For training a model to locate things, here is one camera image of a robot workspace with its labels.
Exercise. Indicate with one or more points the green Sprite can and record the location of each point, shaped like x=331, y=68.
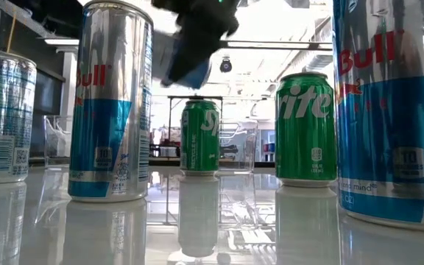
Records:
x=306, y=140
x=199, y=140

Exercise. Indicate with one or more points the blue box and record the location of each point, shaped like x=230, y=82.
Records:
x=269, y=148

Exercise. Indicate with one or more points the black round camera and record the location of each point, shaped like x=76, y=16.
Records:
x=225, y=66

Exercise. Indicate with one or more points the silver ventilation duct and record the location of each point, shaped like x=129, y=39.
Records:
x=318, y=62

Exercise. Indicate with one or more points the clear plastic bin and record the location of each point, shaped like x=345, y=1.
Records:
x=241, y=147
x=55, y=141

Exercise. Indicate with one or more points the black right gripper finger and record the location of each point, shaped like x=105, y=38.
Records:
x=193, y=51

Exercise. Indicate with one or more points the blue silver Red Bull can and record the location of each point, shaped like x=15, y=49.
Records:
x=109, y=117
x=388, y=121
x=9, y=117

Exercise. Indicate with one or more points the red black white equipment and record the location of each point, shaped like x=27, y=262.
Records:
x=169, y=141

